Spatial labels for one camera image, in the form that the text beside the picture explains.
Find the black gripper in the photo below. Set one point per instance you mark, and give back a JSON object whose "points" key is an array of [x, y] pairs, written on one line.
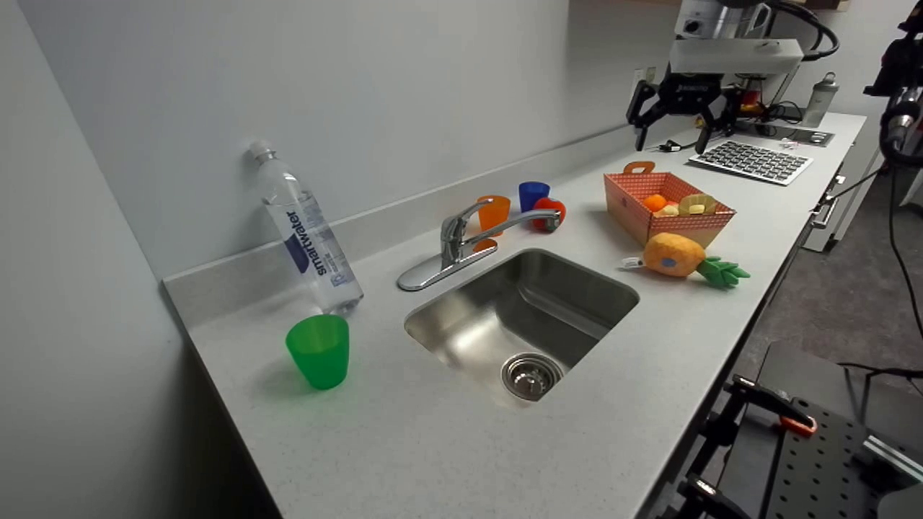
{"points": [[692, 88]]}

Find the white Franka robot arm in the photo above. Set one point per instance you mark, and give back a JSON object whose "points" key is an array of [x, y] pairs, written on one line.
{"points": [[738, 23]]}

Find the pineapple plushie with green leaves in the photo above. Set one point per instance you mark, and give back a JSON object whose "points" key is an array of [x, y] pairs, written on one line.
{"points": [[672, 254]]}

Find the grey computer keyboard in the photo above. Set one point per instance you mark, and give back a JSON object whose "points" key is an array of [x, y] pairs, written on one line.
{"points": [[751, 161]]}

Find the small orange toy fruit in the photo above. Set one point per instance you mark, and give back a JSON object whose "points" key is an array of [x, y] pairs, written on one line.
{"points": [[654, 202]]}

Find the grey metal drink bottle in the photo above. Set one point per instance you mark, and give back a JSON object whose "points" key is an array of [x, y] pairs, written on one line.
{"points": [[819, 102]]}

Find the blue plastic cup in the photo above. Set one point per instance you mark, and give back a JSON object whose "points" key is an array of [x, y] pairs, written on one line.
{"points": [[532, 194]]}

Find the orange plastic cup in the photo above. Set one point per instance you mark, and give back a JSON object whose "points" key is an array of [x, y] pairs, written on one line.
{"points": [[494, 210]]}

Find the stainless steel sink basin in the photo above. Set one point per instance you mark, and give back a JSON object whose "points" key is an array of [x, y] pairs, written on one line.
{"points": [[538, 306]]}

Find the chrome sink faucet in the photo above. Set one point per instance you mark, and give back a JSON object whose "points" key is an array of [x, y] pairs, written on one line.
{"points": [[457, 245]]}

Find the metal sink drain strainer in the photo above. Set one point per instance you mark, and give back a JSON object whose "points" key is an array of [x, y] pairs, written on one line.
{"points": [[528, 373]]}

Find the black clamp with orange tip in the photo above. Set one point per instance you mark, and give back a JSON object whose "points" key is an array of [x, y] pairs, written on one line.
{"points": [[773, 404]]}

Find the black perforated cart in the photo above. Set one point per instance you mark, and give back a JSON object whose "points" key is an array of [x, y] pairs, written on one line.
{"points": [[825, 463]]}

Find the clear plastic water bottle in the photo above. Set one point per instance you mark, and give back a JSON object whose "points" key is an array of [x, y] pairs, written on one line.
{"points": [[313, 248]]}

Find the green plastic cup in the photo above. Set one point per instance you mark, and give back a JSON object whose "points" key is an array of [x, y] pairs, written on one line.
{"points": [[317, 350]]}

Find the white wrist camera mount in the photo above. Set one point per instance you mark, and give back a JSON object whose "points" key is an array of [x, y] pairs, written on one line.
{"points": [[735, 56]]}

